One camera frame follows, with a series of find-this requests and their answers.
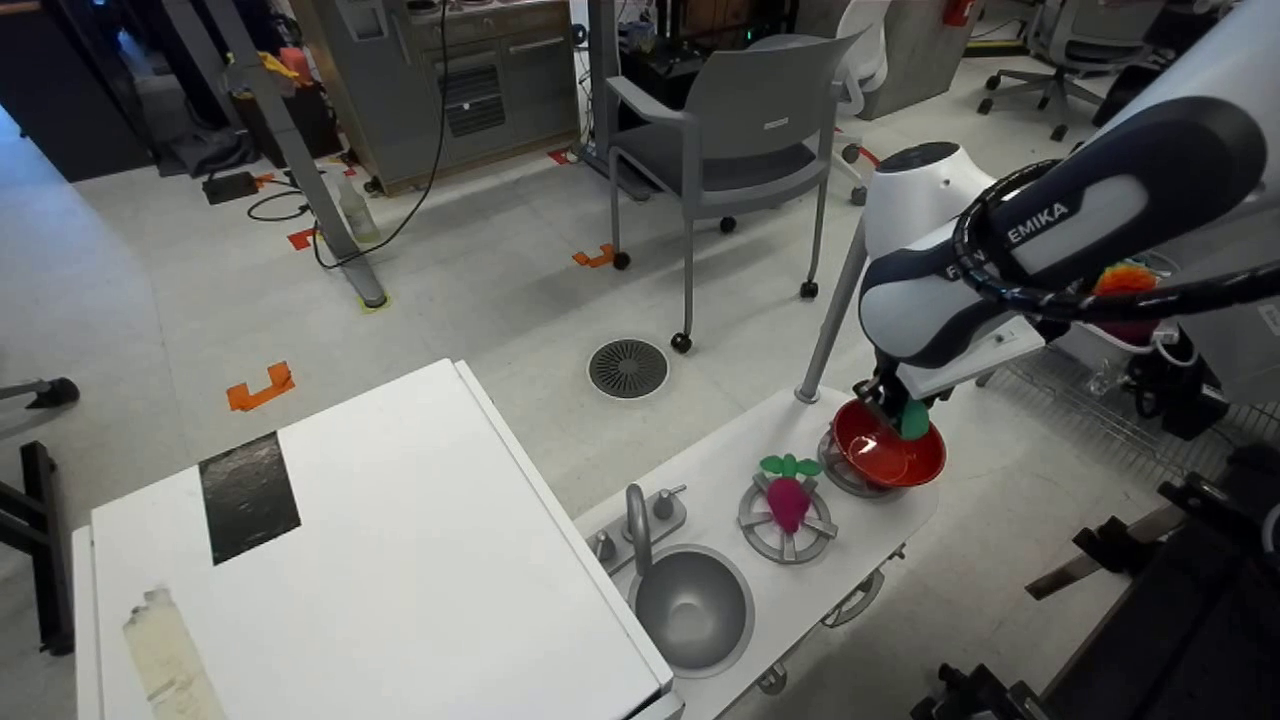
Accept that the grey toy stove burner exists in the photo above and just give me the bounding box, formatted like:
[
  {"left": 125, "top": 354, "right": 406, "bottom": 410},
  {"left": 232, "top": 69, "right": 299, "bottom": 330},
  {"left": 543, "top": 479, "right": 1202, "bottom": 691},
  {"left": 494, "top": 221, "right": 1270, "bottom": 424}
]
[{"left": 736, "top": 479, "right": 838, "bottom": 562}]

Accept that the grey chair on casters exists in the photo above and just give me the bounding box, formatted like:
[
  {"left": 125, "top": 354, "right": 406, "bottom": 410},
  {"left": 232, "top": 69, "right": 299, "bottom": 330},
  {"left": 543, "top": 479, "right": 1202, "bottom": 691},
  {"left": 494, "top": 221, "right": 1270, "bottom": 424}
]
[{"left": 605, "top": 37, "right": 846, "bottom": 353}]

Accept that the round floor drain cover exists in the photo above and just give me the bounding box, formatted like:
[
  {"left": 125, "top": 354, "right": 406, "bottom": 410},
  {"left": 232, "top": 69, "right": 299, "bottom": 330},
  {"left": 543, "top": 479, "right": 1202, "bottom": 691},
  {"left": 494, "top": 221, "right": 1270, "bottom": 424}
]
[{"left": 589, "top": 341, "right": 669, "bottom": 399}]

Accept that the white bin with toys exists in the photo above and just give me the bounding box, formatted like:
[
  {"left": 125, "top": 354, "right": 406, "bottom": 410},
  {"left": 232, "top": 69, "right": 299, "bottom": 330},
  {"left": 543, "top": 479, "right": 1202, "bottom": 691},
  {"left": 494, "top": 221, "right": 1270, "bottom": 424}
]
[{"left": 1066, "top": 258, "right": 1159, "bottom": 353}]

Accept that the grey toy sink basin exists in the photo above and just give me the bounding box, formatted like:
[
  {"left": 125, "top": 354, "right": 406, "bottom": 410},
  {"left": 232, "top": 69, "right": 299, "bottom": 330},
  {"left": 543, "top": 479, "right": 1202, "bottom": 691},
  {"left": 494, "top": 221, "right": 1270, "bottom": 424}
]
[{"left": 632, "top": 551, "right": 753, "bottom": 670}]

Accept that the red radish plushie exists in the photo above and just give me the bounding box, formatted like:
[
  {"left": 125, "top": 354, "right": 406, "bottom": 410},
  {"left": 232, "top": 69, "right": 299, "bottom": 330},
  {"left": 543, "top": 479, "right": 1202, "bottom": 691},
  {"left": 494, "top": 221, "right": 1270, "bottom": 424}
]
[{"left": 759, "top": 451, "right": 818, "bottom": 535}]

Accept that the green plushie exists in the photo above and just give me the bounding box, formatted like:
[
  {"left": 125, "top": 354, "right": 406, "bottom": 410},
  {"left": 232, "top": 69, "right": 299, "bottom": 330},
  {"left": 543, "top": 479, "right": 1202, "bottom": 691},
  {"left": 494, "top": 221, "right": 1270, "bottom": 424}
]
[{"left": 894, "top": 399, "right": 926, "bottom": 441}]

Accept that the white cabinet top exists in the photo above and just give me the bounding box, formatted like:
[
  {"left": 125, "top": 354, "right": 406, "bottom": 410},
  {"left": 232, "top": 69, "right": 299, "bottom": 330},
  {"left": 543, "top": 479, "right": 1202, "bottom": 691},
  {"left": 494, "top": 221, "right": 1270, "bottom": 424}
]
[{"left": 70, "top": 360, "right": 682, "bottom": 720}]

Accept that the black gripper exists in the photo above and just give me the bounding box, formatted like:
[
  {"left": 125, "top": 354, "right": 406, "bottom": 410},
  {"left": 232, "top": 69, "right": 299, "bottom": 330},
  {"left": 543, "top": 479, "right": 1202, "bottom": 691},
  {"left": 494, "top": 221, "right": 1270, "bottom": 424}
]
[{"left": 853, "top": 354, "right": 914, "bottom": 424}]

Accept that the red bowl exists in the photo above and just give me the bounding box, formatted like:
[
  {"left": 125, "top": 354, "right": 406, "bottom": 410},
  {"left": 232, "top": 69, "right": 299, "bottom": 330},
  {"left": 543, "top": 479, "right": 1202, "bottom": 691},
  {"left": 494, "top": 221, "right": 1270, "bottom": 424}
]
[{"left": 826, "top": 399, "right": 946, "bottom": 490}]

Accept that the white and navy robot arm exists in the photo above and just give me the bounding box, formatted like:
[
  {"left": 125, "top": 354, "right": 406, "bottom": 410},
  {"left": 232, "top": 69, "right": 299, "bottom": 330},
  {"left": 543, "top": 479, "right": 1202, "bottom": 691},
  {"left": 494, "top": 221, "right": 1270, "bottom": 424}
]
[{"left": 857, "top": 0, "right": 1280, "bottom": 416}]

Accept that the black equipment at right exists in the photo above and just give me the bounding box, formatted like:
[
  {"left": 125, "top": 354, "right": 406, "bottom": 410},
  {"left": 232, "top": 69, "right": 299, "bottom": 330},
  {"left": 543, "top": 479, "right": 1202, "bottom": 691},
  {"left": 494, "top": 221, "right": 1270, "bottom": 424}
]
[{"left": 907, "top": 445, "right": 1280, "bottom": 720}]

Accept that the grey upright post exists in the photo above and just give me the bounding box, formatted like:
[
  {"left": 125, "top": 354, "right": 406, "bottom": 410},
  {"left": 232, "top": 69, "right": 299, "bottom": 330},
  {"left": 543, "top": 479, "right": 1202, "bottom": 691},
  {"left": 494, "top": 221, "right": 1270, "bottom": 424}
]
[{"left": 796, "top": 221, "right": 868, "bottom": 405}]

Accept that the black tripod at left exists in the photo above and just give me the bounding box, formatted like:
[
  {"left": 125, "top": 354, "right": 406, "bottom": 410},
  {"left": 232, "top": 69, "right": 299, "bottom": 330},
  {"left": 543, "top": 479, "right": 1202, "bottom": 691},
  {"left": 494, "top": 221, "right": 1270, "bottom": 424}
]
[{"left": 0, "top": 441, "right": 76, "bottom": 656}]

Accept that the black cable on floor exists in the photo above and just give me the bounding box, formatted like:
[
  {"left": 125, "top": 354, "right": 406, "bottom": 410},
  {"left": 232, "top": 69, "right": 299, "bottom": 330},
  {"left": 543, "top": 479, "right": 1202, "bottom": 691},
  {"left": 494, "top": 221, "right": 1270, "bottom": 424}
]
[{"left": 245, "top": 0, "right": 451, "bottom": 275}]

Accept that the orange floor tape bracket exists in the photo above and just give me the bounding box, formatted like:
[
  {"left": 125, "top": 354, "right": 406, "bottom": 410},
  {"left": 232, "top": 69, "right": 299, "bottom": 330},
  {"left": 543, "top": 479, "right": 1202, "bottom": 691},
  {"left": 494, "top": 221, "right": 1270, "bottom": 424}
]
[{"left": 223, "top": 360, "right": 297, "bottom": 410}]

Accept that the grey metal stand leg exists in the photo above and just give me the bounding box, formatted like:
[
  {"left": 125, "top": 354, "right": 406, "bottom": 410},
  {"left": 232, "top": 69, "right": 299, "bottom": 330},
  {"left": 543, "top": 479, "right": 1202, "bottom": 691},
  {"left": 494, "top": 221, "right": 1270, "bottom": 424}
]
[{"left": 208, "top": 0, "right": 386, "bottom": 307}]

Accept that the grey metal cabinet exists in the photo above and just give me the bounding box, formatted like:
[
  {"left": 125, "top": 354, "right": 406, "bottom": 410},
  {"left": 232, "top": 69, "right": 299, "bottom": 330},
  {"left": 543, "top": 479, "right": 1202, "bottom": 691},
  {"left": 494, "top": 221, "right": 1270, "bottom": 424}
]
[{"left": 291, "top": 0, "right": 575, "bottom": 192}]

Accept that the grey toy faucet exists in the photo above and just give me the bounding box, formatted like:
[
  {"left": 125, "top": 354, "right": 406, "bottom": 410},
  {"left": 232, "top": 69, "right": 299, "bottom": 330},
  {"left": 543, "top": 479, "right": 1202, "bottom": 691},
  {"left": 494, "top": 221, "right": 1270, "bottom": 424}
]
[{"left": 625, "top": 483, "right": 652, "bottom": 577}]

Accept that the black office chair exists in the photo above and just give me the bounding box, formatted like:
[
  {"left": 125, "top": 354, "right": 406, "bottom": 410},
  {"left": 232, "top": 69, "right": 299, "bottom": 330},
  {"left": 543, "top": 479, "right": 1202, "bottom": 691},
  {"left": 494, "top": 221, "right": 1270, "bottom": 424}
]
[{"left": 976, "top": 0, "right": 1163, "bottom": 141}]

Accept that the white toy kitchen counter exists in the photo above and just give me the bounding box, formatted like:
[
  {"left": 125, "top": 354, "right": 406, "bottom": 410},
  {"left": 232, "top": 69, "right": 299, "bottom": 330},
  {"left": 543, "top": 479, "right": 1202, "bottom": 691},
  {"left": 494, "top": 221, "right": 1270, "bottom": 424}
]
[{"left": 638, "top": 386, "right": 935, "bottom": 720}]

